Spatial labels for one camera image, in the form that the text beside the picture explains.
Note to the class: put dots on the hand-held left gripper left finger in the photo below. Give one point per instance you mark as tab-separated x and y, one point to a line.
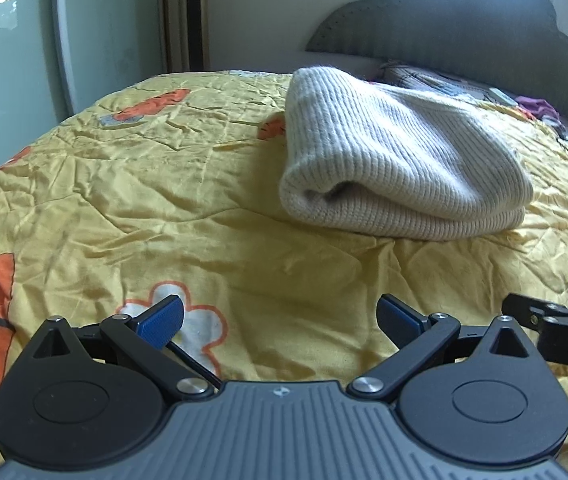
161	322

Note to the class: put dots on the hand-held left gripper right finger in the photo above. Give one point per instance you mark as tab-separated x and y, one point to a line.
399	321

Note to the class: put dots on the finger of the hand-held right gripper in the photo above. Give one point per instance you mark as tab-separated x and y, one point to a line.
521	309

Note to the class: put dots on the white knit sweater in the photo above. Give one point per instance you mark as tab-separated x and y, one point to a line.
404	160

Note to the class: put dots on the yellow printed quilt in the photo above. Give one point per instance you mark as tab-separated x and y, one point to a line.
139	200

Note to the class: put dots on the purple cloth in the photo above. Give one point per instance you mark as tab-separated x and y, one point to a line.
539	109

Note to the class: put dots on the patterned pillow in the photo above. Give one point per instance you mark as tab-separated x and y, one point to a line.
429	77

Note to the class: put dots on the grey padded headboard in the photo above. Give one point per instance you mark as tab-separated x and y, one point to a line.
464	25

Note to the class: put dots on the frosted glass wardrobe doors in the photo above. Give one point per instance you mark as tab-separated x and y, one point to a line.
14	60

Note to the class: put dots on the gold tower air conditioner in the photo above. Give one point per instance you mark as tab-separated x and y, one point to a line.
191	15

